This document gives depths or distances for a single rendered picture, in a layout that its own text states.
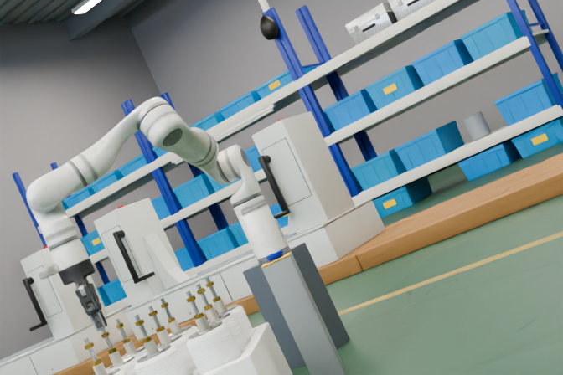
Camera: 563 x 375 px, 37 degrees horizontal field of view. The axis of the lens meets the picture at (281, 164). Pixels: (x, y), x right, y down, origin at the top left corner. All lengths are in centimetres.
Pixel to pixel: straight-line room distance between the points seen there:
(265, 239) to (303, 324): 47
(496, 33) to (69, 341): 358
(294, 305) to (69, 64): 986
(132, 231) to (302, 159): 124
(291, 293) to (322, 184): 223
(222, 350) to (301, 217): 241
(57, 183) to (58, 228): 10
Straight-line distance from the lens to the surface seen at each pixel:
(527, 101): 626
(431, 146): 652
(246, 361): 168
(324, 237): 397
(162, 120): 194
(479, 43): 630
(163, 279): 483
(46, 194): 190
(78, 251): 190
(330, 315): 236
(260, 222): 231
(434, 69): 645
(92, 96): 1158
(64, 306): 531
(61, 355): 536
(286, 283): 189
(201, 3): 1198
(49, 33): 1164
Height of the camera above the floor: 41
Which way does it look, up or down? 3 degrees up
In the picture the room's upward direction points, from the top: 25 degrees counter-clockwise
